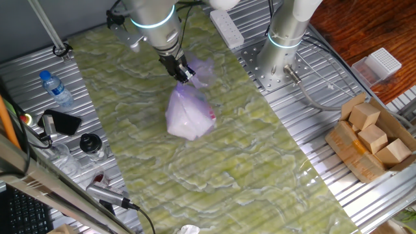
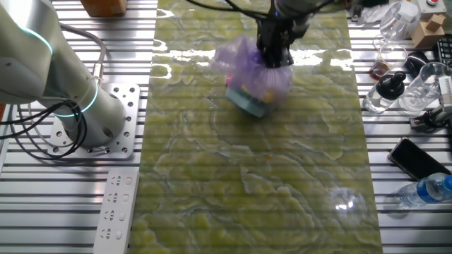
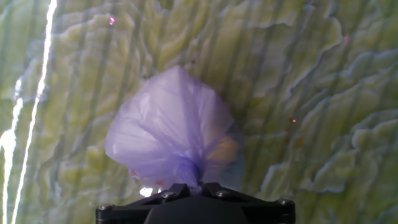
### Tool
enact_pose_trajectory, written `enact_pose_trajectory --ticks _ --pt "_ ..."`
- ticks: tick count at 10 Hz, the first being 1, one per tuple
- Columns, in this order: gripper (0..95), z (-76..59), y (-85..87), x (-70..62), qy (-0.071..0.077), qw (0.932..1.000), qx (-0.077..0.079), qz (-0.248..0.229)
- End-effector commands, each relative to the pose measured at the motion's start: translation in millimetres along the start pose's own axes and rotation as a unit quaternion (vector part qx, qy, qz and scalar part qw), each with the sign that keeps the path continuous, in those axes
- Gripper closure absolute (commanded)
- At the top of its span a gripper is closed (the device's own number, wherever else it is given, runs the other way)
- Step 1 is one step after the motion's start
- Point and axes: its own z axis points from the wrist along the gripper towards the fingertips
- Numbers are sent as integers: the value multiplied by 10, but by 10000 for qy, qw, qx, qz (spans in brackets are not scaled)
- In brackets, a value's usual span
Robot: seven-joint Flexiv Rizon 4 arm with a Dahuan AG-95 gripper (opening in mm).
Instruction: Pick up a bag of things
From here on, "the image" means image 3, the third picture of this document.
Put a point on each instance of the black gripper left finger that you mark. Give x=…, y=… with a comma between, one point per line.
x=130, y=213

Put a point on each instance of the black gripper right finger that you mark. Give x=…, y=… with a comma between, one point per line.
x=264, y=211

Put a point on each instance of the purple translucent plastic bag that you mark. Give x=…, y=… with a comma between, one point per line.
x=168, y=130

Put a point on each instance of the green marble pattern mat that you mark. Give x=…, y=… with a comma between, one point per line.
x=311, y=93

